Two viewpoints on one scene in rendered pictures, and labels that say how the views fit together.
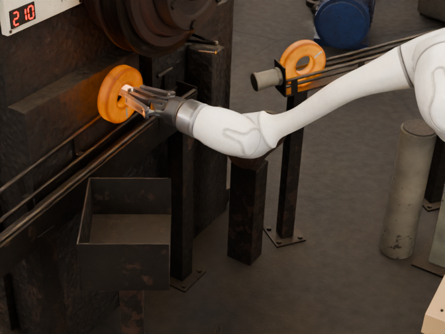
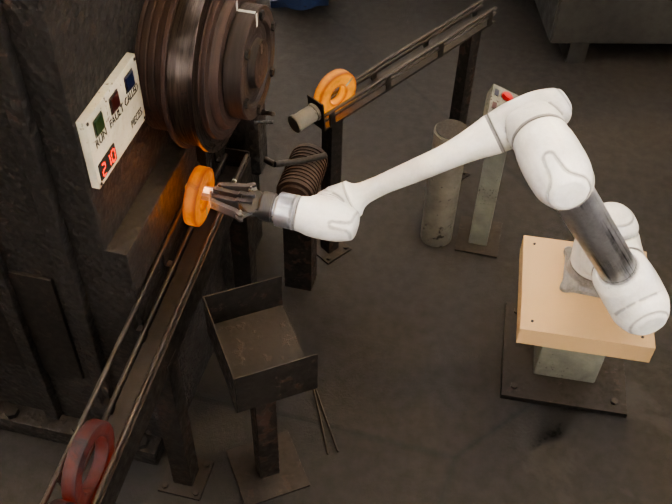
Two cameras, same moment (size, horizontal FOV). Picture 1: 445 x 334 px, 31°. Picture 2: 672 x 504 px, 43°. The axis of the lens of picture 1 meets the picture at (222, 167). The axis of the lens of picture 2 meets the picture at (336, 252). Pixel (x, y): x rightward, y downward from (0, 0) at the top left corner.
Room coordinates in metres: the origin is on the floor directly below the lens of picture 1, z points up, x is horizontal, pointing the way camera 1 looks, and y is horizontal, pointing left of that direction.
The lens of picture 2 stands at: (0.25, 0.48, 2.32)
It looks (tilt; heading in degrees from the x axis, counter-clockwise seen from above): 46 degrees down; 341
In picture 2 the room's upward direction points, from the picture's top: 2 degrees clockwise
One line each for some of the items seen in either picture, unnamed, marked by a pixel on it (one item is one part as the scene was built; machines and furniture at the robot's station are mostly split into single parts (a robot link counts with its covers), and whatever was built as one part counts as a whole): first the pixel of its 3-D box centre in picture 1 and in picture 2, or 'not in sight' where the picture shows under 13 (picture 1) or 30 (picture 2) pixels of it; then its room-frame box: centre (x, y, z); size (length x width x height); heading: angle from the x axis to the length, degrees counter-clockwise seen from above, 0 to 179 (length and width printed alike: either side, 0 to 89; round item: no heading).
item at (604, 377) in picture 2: not in sight; (572, 329); (1.63, -0.83, 0.16); 0.40 x 0.40 x 0.31; 62
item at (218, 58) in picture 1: (204, 80); (246, 136); (2.26, 0.07, 0.68); 0.11 x 0.08 x 0.24; 58
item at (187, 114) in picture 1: (192, 118); (286, 210); (1.76, 0.08, 0.83); 0.09 x 0.06 x 0.09; 149
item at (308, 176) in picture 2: (253, 189); (303, 220); (2.26, -0.11, 0.27); 0.22 x 0.13 x 0.53; 148
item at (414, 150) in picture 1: (406, 191); (443, 186); (2.29, -0.65, 0.26); 0.12 x 0.12 x 0.52
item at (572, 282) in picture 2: not in sight; (594, 264); (1.65, -0.84, 0.45); 0.22 x 0.18 x 0.06; 147
